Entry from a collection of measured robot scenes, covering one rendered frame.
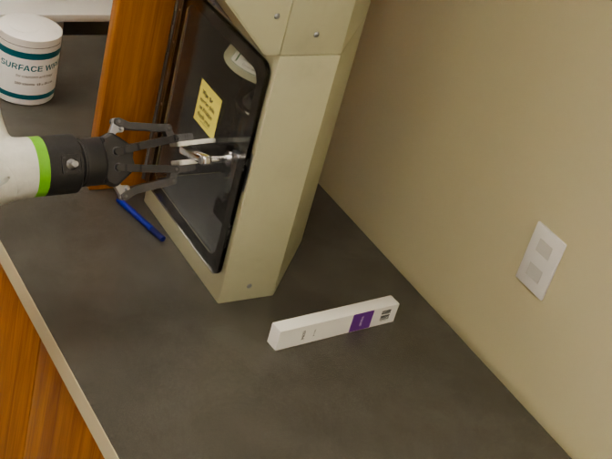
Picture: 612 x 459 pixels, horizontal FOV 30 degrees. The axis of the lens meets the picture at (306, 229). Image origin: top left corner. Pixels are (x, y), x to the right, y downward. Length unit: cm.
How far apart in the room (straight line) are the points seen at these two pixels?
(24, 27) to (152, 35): 42
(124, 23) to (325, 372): 69
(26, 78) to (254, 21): 83
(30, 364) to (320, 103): 68
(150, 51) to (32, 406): 66
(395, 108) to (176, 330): 64
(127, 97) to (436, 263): 64
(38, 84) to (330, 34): 84
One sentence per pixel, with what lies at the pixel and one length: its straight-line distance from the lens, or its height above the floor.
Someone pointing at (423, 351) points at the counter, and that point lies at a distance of 200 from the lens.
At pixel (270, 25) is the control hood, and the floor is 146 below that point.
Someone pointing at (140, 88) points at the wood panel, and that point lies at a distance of 211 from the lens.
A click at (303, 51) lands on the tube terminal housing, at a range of 174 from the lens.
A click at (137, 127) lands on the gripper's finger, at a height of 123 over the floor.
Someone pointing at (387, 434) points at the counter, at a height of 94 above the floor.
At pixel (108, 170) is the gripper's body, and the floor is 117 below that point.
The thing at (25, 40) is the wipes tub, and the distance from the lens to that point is 236.
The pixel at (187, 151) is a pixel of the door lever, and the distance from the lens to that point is 187.
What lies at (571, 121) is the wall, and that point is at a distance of 186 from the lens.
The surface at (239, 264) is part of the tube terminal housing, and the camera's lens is 192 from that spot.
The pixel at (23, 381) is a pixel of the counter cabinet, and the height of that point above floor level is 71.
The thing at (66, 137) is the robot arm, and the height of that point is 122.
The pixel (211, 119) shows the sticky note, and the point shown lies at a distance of 189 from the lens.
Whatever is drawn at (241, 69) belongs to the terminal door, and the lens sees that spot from 180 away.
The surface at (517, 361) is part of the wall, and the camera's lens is 201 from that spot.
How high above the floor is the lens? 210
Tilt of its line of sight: 32 degrees down
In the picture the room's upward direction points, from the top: 16 degrees clockwise
